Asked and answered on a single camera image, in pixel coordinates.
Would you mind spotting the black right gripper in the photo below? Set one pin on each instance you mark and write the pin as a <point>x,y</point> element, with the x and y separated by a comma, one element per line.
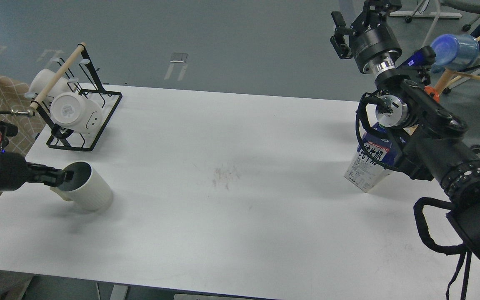
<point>369,36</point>

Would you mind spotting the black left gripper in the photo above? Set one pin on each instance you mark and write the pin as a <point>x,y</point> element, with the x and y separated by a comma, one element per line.
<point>14,172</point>

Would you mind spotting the white ribbed ceramic mug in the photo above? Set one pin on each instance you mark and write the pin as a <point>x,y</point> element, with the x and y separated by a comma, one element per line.
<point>86,188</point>

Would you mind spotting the blue white milk carton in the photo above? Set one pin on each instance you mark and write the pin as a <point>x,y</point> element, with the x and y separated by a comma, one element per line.
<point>363,171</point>

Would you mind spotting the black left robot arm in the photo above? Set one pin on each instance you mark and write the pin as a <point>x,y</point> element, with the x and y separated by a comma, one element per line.
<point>9,130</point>

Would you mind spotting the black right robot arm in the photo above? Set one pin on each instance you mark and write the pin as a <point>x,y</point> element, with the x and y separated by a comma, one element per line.
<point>401,127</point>

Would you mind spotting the blue plastic cup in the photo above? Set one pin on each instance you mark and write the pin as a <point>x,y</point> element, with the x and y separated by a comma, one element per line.
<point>454,52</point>

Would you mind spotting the wooden cup tree stand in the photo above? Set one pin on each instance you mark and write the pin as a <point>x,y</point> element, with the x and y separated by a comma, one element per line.
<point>447,76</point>

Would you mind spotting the orange plastic cup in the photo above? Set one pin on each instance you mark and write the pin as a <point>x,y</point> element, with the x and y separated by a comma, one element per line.
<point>432,92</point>

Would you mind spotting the black wire cup rack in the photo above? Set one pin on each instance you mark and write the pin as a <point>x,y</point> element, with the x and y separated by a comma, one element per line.
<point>75,74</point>

